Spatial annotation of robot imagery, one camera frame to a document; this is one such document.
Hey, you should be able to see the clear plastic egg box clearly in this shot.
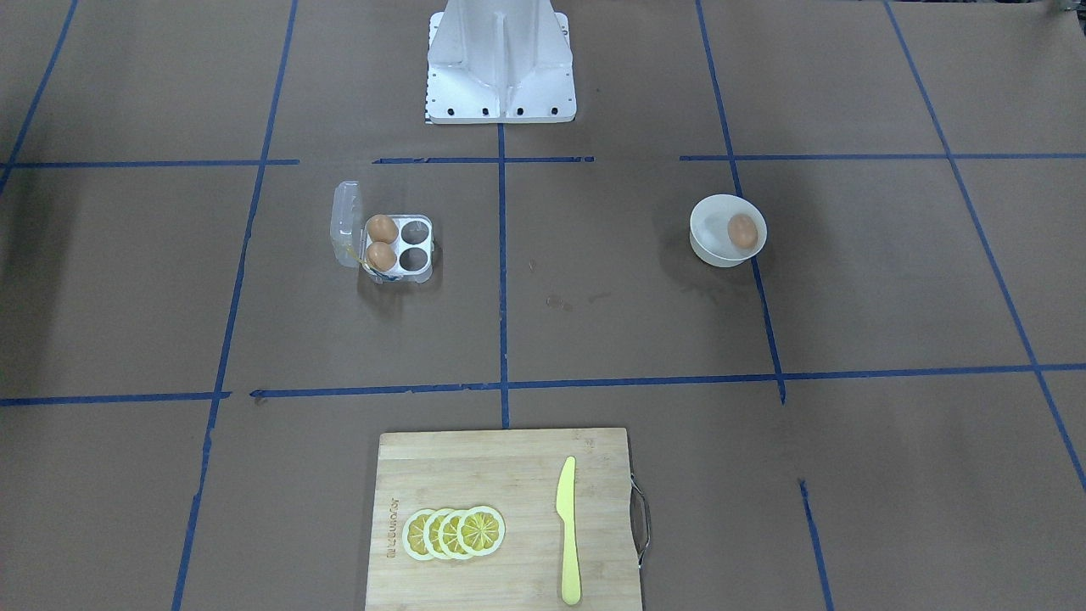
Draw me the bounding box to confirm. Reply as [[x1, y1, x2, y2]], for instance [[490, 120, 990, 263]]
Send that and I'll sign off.
[[329, 181, 435, 283]]

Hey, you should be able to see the yellow plastic knife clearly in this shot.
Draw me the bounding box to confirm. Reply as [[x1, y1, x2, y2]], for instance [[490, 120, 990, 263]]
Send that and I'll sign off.
[[555, 456, 582, 607]]

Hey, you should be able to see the white bowl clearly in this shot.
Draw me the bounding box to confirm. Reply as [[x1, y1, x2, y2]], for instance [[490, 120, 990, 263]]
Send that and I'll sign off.
[[689, 193, 769, 268]]

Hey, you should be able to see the bamboo cutting board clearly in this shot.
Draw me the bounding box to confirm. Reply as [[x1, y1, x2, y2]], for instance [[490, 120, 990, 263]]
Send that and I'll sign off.
[[364, 427, 643, 610]]

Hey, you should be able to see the brown egg front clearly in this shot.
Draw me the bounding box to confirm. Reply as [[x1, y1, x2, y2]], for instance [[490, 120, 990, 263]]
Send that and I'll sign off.
[[364, 241, 397, 273]]

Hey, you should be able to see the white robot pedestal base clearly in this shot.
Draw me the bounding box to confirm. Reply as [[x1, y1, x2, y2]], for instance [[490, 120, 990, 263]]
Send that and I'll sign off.
[[424, 1, 578, 125]]

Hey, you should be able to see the brown egg back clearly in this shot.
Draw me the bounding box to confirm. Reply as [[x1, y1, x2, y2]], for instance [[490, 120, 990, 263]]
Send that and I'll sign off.
[[366, 214, 399, 244]]

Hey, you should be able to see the brown egg from bowl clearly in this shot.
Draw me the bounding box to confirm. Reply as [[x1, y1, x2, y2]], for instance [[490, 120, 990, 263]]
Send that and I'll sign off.
[[728, 214, 759, 250]]

